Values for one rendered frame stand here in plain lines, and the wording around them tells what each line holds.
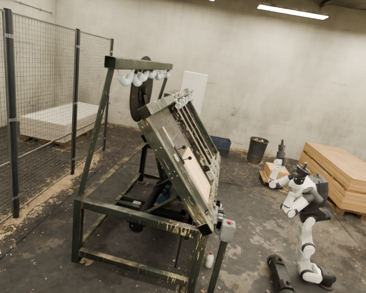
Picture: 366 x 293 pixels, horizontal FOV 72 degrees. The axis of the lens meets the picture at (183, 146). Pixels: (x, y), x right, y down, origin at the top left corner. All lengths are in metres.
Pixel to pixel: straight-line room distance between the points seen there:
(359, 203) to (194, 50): 5.44
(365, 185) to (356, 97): 3.56
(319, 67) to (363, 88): 1.39
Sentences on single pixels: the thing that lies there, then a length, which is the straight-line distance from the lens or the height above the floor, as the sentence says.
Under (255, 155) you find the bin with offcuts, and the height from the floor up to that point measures 0.24.
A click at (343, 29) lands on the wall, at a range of 8.48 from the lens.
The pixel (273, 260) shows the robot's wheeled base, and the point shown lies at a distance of 3.55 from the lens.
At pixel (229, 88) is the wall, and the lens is 7.74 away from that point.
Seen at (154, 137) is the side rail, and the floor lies 1.60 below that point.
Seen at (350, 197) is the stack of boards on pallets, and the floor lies 0.40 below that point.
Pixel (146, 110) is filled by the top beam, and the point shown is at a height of 1.82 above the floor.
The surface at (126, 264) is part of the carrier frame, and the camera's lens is 2.97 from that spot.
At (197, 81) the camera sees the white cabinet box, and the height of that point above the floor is 1.87.
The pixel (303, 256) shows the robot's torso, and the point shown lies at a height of 0.53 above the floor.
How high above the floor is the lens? 2.26
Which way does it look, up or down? 18 degrees down
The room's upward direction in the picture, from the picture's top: 10 degrees clockwise
